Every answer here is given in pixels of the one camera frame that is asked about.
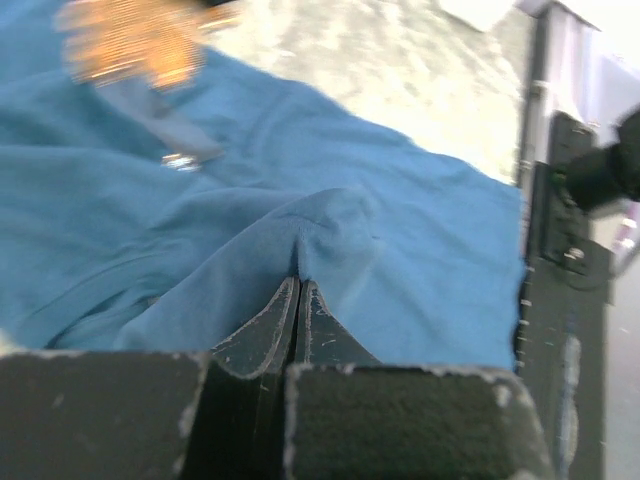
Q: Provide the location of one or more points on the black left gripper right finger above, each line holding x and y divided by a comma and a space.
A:
347, 416

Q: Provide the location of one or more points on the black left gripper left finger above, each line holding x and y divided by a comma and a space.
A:
206, 415

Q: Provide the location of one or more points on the blue t-shirt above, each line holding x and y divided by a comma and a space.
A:
134, 220

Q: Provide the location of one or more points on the red maple leaf brooch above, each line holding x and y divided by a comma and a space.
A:
160, 41

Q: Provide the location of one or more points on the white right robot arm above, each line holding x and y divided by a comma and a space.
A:
603, 175

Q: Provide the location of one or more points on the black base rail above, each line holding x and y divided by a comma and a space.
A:
561, 337

